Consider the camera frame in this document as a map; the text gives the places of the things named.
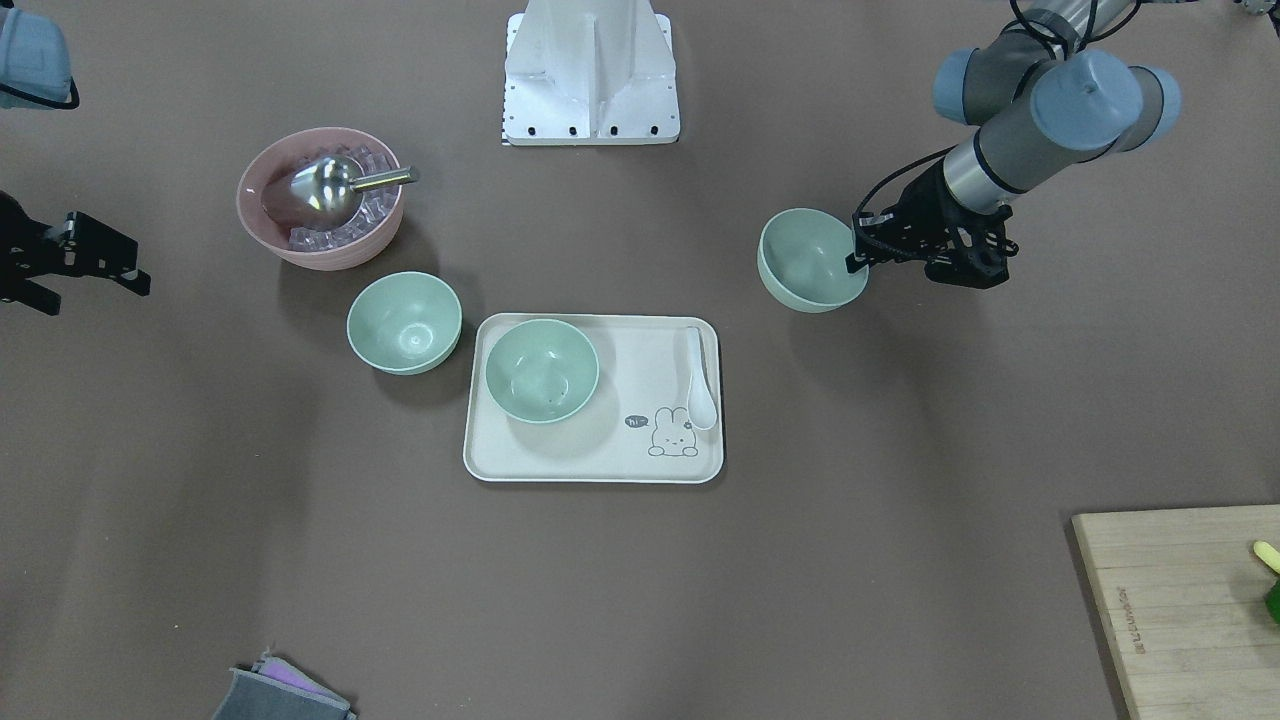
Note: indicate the cream rabbit tray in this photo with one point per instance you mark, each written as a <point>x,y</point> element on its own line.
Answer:
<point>636,427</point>

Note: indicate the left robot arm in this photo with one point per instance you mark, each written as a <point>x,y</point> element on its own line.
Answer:
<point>1040,98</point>

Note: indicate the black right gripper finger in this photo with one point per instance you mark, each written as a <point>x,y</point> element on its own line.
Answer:
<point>94,249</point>

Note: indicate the clear ice cubes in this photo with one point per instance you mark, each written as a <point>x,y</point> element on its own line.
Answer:
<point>374,208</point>

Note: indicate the white ceramic spoon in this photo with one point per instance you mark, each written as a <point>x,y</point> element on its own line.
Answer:
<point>700,402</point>

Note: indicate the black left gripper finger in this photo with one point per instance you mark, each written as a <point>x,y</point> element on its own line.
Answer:
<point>861,260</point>
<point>874,226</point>

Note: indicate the green bowl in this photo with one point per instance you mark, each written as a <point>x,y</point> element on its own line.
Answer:
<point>406,323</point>
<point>542,371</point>
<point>801,259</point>

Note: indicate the green bowl on tray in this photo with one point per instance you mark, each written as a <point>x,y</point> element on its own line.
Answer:
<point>542,371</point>

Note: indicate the metal ice scoop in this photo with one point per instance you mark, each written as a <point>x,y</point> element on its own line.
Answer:
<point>327,192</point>

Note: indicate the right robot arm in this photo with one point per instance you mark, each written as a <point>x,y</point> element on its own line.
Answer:
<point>36,74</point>

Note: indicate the yellow plastic knife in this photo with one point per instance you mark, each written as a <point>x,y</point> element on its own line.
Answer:
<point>1267,554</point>

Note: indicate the bamboo cutting board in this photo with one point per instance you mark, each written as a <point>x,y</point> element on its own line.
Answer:
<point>1182,601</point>

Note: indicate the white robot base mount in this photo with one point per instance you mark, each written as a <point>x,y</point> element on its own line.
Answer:
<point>590,73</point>

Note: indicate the grey folded cloth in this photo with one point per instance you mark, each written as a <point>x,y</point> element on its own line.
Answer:
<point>274,688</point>

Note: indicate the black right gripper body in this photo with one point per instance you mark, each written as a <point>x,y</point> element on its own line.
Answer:
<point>72,243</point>

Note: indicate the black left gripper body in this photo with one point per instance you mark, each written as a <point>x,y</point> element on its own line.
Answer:
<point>928,203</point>

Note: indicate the green lime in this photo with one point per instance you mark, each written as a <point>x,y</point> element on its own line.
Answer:
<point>1271,601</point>

